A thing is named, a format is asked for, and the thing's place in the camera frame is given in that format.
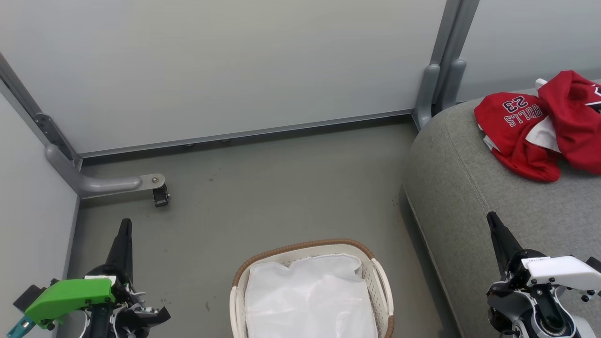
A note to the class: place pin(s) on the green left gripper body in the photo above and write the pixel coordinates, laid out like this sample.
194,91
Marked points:
70,295

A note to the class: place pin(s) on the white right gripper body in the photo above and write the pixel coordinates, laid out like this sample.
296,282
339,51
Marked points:
554,272

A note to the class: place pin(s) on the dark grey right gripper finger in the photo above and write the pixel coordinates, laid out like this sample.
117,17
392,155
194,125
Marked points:
502,239

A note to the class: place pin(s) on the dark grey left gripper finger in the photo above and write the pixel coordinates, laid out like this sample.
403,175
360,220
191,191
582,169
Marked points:
123,249

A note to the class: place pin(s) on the red Bulls basketball jersey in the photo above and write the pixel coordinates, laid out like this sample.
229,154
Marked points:
512,136

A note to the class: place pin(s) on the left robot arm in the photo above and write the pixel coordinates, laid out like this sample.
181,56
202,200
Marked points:
127,321

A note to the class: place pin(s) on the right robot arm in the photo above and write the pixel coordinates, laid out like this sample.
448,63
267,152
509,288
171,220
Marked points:
540,324

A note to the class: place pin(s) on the white laundry basket brown rim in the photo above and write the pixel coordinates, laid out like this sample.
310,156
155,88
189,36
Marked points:
379,281

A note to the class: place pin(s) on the white cloth basket liner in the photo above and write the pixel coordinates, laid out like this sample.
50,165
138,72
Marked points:
310,300

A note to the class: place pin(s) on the grey fabric sofa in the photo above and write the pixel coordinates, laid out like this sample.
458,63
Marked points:
469,188

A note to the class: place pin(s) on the black caster wheel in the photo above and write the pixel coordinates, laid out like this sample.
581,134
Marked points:
161,197

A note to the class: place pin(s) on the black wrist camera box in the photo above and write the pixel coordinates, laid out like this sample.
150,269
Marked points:
594,264
30,295

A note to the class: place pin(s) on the grey partition post curved foot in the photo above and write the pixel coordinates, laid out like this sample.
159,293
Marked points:
103,184

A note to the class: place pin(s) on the grey partition bottom rail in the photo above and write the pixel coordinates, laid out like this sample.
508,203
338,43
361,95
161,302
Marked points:
235,136

